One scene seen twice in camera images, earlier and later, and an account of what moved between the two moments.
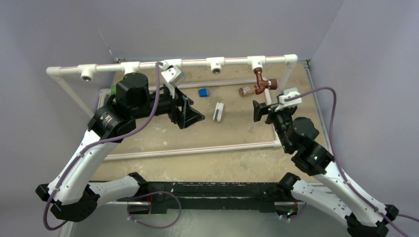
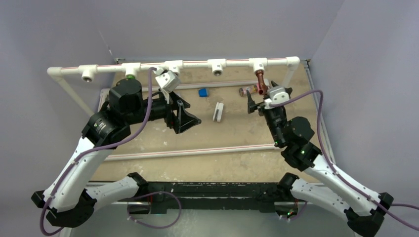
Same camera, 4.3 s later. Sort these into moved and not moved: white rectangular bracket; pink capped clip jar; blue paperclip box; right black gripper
Moved: right black gripper
Not moved: blue paperclip box; pink capped clip jar; white rectangular bracket
